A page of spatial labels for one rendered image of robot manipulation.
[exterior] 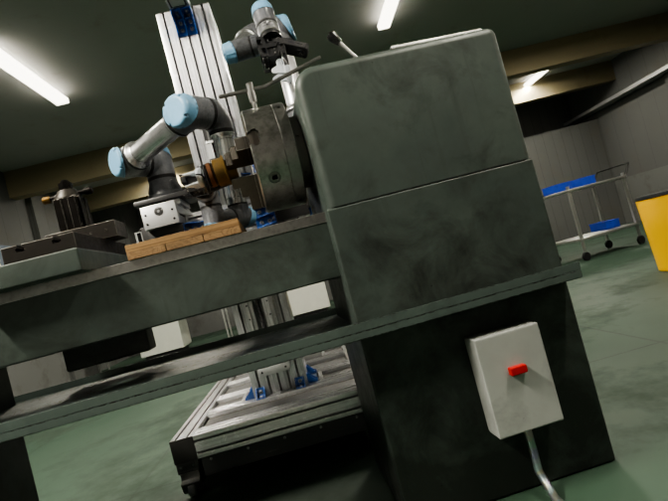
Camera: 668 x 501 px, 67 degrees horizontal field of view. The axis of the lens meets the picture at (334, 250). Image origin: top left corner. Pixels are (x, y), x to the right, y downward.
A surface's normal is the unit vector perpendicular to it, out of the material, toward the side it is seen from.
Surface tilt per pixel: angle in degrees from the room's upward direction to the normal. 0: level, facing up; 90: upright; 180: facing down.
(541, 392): 90
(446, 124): 90
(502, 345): 90
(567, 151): 90
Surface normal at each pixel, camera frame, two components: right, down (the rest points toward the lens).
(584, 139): 0.06, -0.04
